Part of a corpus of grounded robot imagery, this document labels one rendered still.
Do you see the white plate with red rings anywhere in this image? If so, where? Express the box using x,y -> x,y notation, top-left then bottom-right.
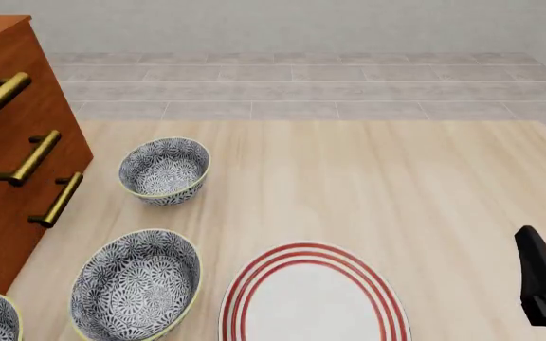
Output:
218,242 -> 413,341

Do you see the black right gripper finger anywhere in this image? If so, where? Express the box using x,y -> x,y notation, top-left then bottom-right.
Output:
513,224 -> 546,298

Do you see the small patterned black-white bowl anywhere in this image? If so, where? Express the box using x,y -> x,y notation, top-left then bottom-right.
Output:
118,136 -> 211,207

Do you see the large patterned black-white bowl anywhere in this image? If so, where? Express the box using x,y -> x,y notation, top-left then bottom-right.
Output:
67,228 -> 205,341

